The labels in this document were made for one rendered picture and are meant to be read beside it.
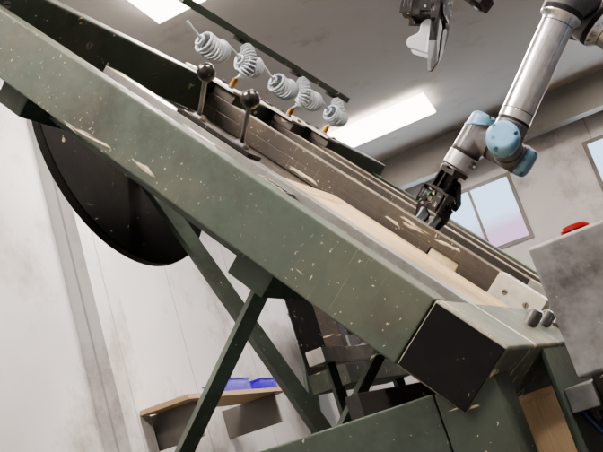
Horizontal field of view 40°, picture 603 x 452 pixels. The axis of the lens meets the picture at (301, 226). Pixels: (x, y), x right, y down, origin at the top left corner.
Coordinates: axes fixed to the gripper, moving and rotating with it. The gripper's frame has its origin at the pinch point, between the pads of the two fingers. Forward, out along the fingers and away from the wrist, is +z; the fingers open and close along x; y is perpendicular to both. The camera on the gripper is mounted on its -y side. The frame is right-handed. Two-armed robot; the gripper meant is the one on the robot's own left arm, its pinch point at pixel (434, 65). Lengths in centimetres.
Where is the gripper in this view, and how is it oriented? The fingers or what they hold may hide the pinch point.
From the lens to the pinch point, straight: 158.0
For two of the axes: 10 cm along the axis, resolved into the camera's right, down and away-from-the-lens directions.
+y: -9.2, -1.1, 3.8
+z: -1.6, 9.8, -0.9
